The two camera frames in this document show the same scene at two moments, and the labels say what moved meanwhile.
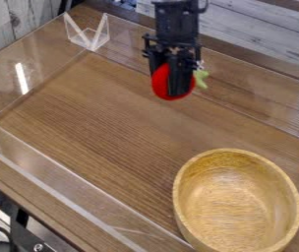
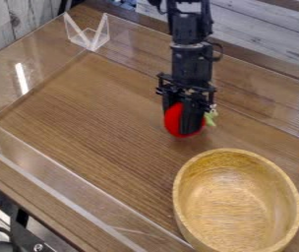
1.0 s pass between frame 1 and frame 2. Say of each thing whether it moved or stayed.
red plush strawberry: moved
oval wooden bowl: stayed
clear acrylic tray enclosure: stayed
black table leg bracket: stayed
